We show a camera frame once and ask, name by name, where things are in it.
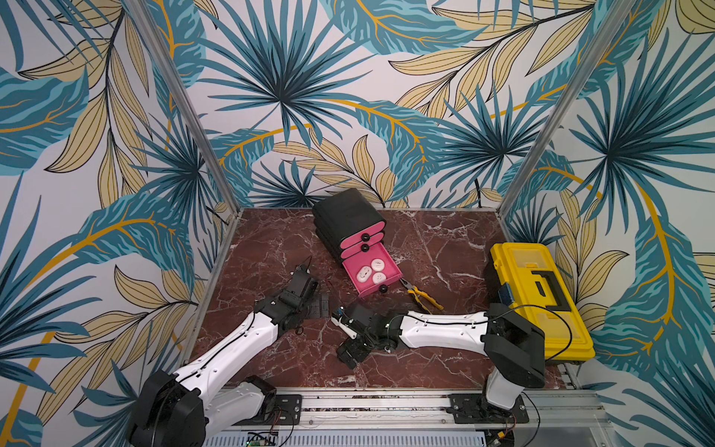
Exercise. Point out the white oval earphone case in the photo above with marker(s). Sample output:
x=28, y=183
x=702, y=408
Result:
x=364, y=274

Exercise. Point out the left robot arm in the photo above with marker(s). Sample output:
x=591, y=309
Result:
x=185, y=407

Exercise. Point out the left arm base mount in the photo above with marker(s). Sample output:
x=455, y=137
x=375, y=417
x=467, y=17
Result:
x=282, y=410

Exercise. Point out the black drawer cabinet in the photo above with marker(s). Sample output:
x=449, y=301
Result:
x=342, y=215

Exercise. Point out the aluminium rail frame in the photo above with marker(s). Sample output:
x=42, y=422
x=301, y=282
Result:
x=415, y=417

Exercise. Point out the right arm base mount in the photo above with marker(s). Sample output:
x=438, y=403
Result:
x=472, y=408

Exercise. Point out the yellow black pliers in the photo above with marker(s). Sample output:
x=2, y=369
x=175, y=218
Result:
x=422, y=299

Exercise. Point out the white round earphone case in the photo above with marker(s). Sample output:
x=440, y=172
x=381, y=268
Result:
x=378, y=264
x=379, y=278

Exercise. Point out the yellow toolbox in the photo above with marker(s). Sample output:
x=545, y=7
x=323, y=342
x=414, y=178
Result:
x=532, y=284

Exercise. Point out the pink drawer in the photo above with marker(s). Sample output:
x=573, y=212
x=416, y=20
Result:
x=368, y=235
x=372, y=270
x=361, y=246

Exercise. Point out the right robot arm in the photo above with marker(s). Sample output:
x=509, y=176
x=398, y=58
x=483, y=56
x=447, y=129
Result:
x=515, y=346

